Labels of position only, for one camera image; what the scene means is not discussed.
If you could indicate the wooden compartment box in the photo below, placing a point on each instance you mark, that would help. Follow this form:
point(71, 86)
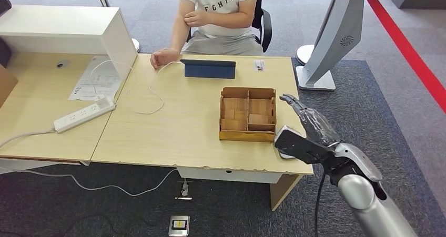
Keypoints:
point(245, 136)

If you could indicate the white ID card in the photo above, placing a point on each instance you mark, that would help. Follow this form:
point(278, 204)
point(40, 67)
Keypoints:
point(259, 65)

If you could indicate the person's right forearm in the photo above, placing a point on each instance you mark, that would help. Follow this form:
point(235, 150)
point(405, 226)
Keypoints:
point(179, 37)

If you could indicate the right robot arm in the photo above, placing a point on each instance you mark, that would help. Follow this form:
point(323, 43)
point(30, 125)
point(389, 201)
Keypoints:
point(362, 204)

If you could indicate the person's left forearm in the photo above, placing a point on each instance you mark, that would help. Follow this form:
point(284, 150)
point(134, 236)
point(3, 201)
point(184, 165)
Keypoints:
point(230, 19)

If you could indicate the grey card reader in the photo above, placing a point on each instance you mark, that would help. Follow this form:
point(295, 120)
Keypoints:
point(285, 155)

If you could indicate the person's right hand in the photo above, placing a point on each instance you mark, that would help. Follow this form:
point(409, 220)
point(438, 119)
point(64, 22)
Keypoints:
point(162, 58)

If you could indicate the person's hand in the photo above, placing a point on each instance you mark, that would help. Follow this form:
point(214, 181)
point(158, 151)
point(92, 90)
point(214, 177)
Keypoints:
point(196, 18)
point(162, 58)

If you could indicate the person's left hand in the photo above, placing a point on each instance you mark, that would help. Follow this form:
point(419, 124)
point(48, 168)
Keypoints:
point(196, 18)

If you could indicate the dark blue tablet case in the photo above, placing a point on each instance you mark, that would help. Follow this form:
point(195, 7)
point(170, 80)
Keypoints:
point(209, 71)

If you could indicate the light wooden desk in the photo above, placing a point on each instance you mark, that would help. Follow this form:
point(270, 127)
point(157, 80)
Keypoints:
point(35, 103)
point(181, 124)

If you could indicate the white desk drawer panel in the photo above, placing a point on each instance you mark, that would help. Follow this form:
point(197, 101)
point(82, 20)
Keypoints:
point(230, 175)

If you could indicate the floor outlet with plug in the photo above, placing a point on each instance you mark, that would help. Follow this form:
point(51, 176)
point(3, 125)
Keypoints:
point(184, 190)

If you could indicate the clear plastic film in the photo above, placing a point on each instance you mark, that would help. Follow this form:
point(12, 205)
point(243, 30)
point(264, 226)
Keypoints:
point(318, 125)

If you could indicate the white round stand base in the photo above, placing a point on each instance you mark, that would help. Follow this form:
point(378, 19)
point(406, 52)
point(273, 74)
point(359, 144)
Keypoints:
point(303, 54)

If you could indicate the silver floor socket box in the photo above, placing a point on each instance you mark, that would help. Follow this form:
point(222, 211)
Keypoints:
point(178, 225)

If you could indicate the printed paper sheet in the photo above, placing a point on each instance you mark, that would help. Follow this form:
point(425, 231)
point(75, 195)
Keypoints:
point(94, 82)

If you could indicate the grey kiosk display stand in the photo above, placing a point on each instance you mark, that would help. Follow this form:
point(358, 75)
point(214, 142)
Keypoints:
point(334, 37)

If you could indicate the white power strip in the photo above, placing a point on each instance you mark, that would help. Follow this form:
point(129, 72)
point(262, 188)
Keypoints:
point(83, 115)

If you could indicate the dark grey floor mat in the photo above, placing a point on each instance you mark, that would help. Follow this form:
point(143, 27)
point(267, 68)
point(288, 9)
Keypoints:
point(366, 106)

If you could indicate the white counter shelf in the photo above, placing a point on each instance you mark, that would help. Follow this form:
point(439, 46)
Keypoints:
point(52, 23)

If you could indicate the black device on counter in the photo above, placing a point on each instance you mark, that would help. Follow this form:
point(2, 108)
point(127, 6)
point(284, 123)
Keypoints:
point(4, 5)

